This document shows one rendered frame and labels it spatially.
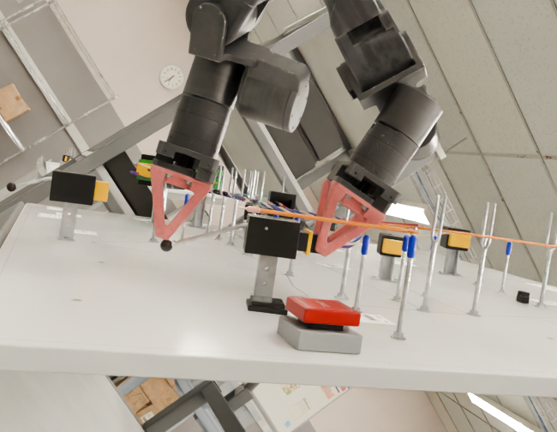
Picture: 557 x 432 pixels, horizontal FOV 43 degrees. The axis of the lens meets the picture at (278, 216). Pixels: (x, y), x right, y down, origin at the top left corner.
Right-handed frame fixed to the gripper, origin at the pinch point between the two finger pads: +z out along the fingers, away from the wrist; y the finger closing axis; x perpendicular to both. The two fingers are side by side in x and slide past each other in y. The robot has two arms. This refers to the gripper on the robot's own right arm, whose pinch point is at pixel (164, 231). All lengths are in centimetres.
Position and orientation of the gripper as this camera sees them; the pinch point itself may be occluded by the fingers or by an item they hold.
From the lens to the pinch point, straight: 77.2
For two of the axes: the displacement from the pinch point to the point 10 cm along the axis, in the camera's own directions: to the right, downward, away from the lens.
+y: -1.0, -0.8, 9.9
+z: -3.3, 9.4, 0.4
